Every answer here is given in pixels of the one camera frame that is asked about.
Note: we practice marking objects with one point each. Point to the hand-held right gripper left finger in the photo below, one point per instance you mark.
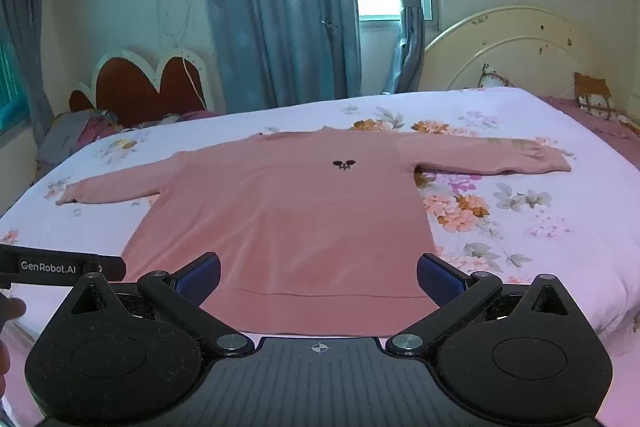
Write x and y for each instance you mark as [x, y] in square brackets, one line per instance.
[197, 281]

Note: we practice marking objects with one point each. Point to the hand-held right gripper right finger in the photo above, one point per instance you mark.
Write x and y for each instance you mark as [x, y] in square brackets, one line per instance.
[440, 281]

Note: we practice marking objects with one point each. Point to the pink long-sleeved sweater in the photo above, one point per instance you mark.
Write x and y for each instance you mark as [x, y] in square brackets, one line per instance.
[280, 227]

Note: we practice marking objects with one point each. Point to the pile of clothes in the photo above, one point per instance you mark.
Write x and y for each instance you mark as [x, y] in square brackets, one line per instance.
[75, 132]

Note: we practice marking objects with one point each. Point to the person's left hand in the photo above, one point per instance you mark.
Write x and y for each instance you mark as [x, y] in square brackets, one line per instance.
[11, 308]

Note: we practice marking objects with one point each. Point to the bed with floral sheet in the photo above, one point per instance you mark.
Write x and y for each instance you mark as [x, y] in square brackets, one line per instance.
[525, 252]

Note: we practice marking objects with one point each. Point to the red heart-shaped headboard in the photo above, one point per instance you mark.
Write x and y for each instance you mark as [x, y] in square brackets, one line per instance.
[130, 92]

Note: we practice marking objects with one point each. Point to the floral cushion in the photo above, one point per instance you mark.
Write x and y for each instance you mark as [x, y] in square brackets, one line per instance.
[492, 79]

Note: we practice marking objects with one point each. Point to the cream curved headboard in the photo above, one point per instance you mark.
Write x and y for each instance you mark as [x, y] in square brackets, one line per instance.
[525, 57]

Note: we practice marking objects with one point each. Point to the orange patterned cushion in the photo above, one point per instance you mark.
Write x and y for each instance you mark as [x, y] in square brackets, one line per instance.
[592, 94]

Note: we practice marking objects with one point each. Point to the blue-grey side curtain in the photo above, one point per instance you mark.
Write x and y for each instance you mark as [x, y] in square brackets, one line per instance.
[25, 7]

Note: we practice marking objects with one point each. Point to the wide blue curtain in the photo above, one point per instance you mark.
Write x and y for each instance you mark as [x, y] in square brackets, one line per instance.
[280, 7]

